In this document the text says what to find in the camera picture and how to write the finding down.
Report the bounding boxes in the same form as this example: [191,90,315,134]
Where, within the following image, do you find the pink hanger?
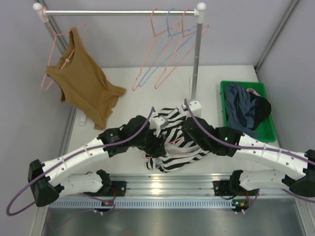
[132,8,180,91]
[154,8,210,89]
[142,137,199,159]
[41,7,89,92]

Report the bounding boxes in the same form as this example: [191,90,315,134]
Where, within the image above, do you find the black white striped tank top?
[146,108,210,173]

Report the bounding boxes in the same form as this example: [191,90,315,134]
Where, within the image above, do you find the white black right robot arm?
[182,118,315,198]

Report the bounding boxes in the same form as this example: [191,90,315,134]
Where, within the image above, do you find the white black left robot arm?
[28,116,169,207]

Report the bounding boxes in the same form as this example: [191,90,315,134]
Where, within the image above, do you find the blue hanger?
[138,8,195,87]

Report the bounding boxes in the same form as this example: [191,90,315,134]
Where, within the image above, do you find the brown tank top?
[46,27,126,130]

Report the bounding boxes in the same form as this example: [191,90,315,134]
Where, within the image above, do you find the pink hanger under brown top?
[41,7,89,92]

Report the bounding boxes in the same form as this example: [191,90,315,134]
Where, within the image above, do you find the white clothes rack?
[32,2,207,104]

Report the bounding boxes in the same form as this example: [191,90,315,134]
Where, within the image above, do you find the blue grey garment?
[224,83,258,138]

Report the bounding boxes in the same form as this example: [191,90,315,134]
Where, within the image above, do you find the pink garment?
[246,88,261,97]

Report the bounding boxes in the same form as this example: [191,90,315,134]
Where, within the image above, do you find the black garment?
[249,92,272,131]

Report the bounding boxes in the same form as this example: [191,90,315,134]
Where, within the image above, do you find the green plastic bin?
[220,81,276,143]

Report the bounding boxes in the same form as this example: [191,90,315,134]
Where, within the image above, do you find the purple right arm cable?
[184,98,315,214]

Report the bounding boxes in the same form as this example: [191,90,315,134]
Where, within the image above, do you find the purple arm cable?
[184,98,315,214]
[6,107,156,217]

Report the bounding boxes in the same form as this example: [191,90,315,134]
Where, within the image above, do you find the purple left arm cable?
[6,107,156,217]

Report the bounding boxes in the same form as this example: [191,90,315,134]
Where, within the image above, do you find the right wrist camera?
[181,99,202,118]

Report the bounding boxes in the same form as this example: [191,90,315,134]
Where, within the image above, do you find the white slotted cable duct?
[49,199,235,209]

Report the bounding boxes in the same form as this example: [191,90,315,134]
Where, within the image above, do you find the aluminium rail frame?
[41,111,315,236]

